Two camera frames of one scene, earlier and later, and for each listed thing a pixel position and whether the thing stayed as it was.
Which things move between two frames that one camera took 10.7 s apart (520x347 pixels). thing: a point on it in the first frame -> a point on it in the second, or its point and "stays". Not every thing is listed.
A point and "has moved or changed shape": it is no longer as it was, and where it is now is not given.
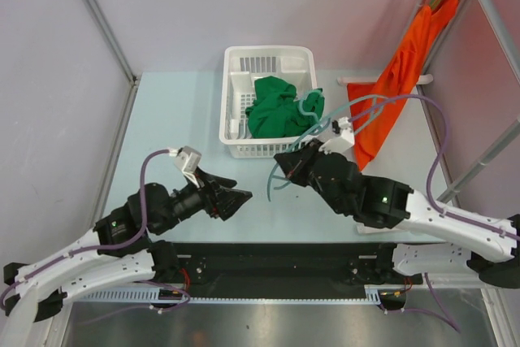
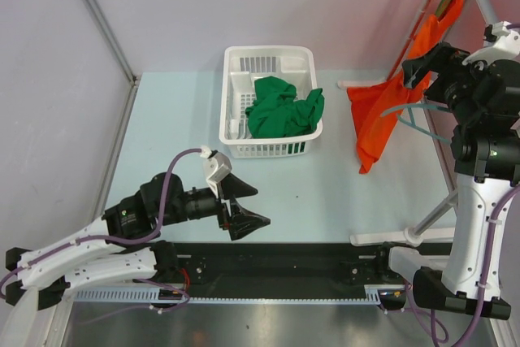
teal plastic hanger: [318, 93] -> [414, 125]
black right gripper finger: [298, 165] -> [415, 69]
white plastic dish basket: [241, 67] stays
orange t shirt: [376, 107] has moved or changed shape
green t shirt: [278, 113] stays
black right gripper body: [339, 207] -> [457, 81]
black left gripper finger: [229, 200] -> [243, 223]
